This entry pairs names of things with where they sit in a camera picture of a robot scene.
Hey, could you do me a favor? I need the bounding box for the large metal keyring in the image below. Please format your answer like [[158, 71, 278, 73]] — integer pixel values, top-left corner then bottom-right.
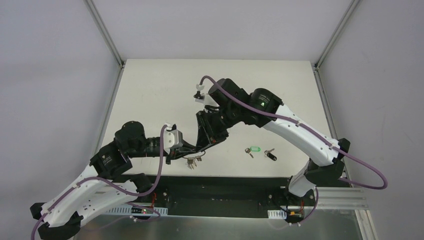
[[182, 151, 206, 160]]

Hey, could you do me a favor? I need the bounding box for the blue capped key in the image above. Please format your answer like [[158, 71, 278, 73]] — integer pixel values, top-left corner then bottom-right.
[[187, 159, 194, 170]]

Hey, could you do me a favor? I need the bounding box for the green tag key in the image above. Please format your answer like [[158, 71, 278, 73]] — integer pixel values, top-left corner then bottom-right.
[[244, 146, 261, 159]]

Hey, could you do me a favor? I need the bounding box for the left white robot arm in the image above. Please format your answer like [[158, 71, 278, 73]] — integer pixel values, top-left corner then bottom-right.
[[30, 121, 201, 240]]

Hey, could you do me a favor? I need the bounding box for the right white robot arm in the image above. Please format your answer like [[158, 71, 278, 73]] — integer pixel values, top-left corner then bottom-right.
[[195, 78, 350, 205]]

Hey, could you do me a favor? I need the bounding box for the black fob key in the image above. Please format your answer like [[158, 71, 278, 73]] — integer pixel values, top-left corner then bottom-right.
[[264, 148, 278, 161]]

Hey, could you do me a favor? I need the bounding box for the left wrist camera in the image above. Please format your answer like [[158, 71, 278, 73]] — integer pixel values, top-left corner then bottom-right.
[[162, 123, 183, 152]]

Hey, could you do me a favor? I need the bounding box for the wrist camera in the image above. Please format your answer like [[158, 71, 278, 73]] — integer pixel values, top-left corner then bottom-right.
[[193, 84, 211, 106], [162, 123, 183, 152]]

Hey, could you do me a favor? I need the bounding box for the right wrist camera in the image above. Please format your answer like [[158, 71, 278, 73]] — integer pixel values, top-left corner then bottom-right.
[[193, 84, 211, 106]]

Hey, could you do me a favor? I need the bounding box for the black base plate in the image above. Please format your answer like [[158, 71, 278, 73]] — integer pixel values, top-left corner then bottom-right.
[[99, 174, 319, 220]]

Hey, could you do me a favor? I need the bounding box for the left white cable duct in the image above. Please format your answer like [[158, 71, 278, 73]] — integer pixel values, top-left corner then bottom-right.
[[103, 204, 169, 217]]

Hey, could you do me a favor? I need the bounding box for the white cable duct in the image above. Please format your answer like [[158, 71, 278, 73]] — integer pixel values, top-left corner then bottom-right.
[[267, 209, 287, 220], [103, 204, 169, 217]]

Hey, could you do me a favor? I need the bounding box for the right aluminium frame post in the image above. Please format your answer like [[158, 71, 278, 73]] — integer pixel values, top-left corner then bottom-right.
[[314, 0, 362, 71]]

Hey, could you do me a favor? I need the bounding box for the aluminium frame post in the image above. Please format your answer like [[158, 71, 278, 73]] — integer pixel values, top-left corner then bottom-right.
[[83, 0, 125, 69], [314, 0, 362, 71]]

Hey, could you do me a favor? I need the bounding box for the right white cable duct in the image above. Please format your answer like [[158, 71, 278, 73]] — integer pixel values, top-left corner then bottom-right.
[[267, 209, 287, 220]]

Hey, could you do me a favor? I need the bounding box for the left aluminium frame post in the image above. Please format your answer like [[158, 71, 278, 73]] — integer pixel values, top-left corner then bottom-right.
[[83, 0, 125, 69]]

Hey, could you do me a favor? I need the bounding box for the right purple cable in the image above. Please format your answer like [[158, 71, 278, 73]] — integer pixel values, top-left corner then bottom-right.
[[200, 75, 388, 226]]

